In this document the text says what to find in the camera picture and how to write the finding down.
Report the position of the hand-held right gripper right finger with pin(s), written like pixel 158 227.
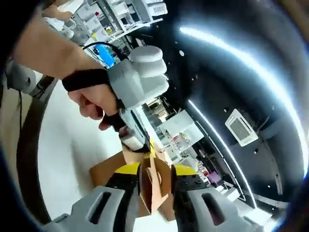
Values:
pixel 198 215

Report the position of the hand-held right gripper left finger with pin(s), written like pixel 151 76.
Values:
pixel 101 212

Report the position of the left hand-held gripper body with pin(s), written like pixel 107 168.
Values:
pixel 135 77

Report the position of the brown paper box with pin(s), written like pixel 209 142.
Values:
pixel 157 178

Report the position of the blue box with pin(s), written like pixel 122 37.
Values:
pixel 103 54

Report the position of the person's left hand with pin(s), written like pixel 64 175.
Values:
pixel 96 99

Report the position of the white storage shelf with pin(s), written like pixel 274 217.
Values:
pixel 125 21

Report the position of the ceiling strip light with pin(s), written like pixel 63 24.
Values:
pixel 253 72
pixel 217 142

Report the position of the white ribbed crate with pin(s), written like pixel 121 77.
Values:
pixel 158 9

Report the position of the ceiling air conditioner vent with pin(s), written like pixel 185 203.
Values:
pixel 241 128

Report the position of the white chair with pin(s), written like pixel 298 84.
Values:
pixel 17 77

